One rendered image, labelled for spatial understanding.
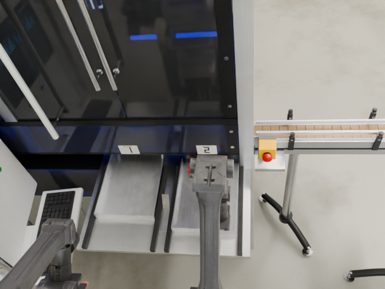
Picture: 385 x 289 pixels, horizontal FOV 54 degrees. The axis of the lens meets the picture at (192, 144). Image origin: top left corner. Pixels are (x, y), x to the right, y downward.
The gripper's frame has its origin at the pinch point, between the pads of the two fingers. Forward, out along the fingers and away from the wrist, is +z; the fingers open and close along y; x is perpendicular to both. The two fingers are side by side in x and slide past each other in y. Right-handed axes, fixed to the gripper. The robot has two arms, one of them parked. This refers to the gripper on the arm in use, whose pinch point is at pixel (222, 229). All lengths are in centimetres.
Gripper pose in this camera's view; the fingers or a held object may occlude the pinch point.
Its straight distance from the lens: 154.2
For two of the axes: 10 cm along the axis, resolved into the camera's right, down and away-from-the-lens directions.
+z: 1.1, 7.0, 7.0
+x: -9.9, 0.0, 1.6
